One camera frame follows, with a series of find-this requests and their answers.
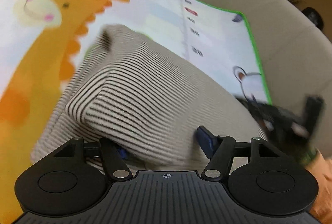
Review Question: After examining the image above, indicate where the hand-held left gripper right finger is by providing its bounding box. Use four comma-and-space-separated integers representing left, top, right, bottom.
196, 125, 275, 180

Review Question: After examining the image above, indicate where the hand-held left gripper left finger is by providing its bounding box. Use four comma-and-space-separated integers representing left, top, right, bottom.
53, 137, 133, 179

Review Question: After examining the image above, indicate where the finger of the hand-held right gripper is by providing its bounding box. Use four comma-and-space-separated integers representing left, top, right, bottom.
235, 95, 262, 121

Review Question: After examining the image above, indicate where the person's right forearm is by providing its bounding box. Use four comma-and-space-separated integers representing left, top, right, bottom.
303, 149, 332, 224

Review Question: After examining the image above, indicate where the beige striped sweater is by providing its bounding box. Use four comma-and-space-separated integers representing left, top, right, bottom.
30, 24, 267, 172

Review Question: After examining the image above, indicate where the cartoon animal play mat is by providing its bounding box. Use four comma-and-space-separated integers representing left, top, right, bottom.
0, 0, 273, 224

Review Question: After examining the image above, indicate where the beige padded headboard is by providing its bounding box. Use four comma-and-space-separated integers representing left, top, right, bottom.
179, 0, 332, 152

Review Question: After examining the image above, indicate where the dark round object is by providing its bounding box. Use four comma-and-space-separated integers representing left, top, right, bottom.
302, 7, 325, 30

